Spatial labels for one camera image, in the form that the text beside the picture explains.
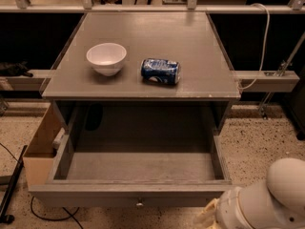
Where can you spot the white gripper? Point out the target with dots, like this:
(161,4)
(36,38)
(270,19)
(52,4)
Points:
(229,209)

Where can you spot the grey top drawer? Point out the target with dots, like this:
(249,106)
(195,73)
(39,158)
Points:
(138,156)

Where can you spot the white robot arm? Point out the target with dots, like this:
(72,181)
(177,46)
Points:
(276,202)

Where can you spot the grey drawer cabinet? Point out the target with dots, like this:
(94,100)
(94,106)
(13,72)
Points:
(185,37)

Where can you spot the blue crushed soda can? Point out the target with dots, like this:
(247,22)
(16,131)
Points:
(160,70)

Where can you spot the cardboard box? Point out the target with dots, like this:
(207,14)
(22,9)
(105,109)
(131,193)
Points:
(40,153)

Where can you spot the white plastic bowl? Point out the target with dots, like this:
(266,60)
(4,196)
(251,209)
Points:
(107,58)

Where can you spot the black floor bar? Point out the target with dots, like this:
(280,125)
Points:
(10,183)

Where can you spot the metal rail frame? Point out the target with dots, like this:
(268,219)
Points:
(13,12)

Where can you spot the black object on rail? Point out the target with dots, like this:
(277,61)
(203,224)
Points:
(14,69)

